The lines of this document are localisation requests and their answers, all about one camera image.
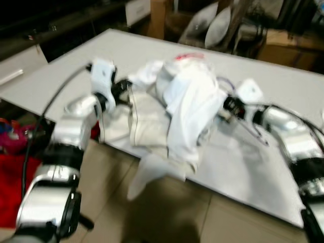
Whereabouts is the cream cloth garment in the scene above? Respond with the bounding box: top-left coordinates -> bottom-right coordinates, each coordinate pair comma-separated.
99,87 -> 173,148

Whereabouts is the white side cabinet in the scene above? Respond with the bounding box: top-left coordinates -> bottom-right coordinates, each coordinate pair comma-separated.
0,45 -> 49,94

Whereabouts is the white shirt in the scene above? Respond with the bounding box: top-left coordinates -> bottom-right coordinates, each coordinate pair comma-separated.
127,55 -> 231,201

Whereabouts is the purple plastic hanger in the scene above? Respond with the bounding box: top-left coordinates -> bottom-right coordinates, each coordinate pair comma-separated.
217,75 -> 238,92

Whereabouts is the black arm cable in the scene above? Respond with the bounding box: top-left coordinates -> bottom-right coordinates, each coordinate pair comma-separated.
21,63 -> 94,200
263,103 -> 324,148

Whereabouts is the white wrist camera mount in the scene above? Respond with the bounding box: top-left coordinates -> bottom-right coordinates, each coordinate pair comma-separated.
235,78 -> 264,105
90,57 -> 118,113

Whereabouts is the white oval cushion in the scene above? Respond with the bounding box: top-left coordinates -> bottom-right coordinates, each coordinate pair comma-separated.
180,5 -> 216,44
205,8 -> 238,49

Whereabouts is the pink patterned cloth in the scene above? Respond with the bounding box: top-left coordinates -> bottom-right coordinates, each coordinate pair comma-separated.
0,119 -> 28,154

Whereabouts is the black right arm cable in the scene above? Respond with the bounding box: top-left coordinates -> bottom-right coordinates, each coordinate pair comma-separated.
263,103 -> 324,148

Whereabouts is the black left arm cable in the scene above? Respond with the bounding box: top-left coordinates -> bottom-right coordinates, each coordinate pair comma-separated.
21,63 -> 94,200

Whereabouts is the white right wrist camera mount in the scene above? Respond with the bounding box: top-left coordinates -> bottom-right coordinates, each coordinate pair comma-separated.
235,78 -> 264,105

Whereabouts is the white paper sign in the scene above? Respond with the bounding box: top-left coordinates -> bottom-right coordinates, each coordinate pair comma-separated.
125,0 -> 151,27

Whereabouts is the brown upright board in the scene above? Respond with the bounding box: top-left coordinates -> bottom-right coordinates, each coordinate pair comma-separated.
149,0 -> 170,40

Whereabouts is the red cloth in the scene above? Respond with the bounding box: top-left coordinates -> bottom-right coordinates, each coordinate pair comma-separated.
0,120 -> 101,228

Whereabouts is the brown cardboard box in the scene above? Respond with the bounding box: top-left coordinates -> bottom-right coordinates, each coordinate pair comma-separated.
258,28 -> 324,69

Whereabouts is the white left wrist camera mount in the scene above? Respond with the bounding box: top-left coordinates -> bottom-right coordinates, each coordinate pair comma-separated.
90,57 -> 118,113

